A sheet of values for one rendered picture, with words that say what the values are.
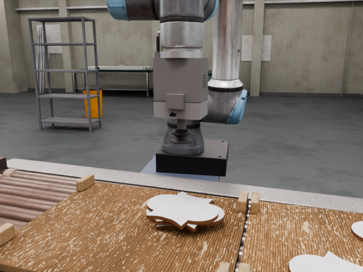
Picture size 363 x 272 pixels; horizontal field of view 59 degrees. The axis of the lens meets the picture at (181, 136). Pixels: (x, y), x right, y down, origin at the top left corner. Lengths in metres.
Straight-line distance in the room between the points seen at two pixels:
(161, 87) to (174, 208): 0.23
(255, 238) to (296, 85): 10.83
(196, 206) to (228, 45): 0.54
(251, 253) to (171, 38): 0.38
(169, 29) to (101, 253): 0.39
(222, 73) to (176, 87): 0.48
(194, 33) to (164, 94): 0.11
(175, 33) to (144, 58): 11.14
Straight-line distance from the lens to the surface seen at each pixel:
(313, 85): 11.48
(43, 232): 0.68
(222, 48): 1.02
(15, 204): 0.89
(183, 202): 0.66
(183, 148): 1.08
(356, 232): 0.69
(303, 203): 0.84
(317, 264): 0.57
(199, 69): 0.54
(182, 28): 0.55
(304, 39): 11.39
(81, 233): 0.65
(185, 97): 0.55
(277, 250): 0.60
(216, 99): 1.03
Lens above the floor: 1.25
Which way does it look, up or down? 14 degrees down
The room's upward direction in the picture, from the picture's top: straight up
